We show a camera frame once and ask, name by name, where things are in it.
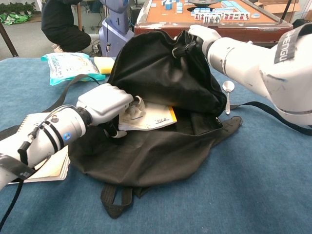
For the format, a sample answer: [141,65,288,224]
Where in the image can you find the black fabric backpack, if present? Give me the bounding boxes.
[0,30,312,219]

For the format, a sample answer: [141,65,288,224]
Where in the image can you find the person in black clothes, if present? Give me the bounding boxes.
[41,0,92,53]

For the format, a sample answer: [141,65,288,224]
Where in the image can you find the green plastic snack wrapper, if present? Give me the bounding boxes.
[0,13,32,25]

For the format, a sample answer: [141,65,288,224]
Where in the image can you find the silver metal spoon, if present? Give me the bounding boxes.
[222,81,235,115]

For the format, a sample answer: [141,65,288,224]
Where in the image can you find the yellow sponge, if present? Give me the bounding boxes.
[94,56,116,75]

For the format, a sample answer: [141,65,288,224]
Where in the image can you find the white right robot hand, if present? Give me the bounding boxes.
[172,24,222,59]

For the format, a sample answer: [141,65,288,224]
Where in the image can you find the wooden post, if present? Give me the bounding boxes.
[77,1,83,32]

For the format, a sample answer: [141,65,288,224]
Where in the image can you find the blue table cloth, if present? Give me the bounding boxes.
[0,57,312,234]

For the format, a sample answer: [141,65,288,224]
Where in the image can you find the thin black pole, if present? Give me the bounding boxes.
[284,0,293,19]

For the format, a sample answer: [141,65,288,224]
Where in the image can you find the green plants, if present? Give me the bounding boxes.
[0,1,37,15]

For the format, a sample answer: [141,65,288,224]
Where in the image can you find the dark tripod leg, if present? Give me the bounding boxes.
[0,21,19,58]

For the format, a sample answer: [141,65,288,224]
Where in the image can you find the white yellow booklet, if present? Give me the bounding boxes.
[118,101,177,132]

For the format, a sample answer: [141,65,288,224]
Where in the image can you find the teal wet wipes packet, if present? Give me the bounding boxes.
[40,52,107,86]

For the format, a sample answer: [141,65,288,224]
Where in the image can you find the thin hanging black cable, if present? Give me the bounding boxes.
[104,0,112,52]

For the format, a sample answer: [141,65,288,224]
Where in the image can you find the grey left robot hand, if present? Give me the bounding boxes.
[76,83,147,139]

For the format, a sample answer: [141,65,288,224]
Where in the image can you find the purple robot stand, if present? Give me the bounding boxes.
[98,0,136,58]

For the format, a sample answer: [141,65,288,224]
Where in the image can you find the black hanging strap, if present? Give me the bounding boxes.
[0,179,24,230]

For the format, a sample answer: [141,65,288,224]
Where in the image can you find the black round dish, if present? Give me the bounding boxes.
[187,0,220,7]

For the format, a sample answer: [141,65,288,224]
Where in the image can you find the brown mahjong table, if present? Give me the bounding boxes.
[134,0,294,48]

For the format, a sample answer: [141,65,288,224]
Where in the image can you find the pale yellow spiral notebook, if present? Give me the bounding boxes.
[7,112,71,185]

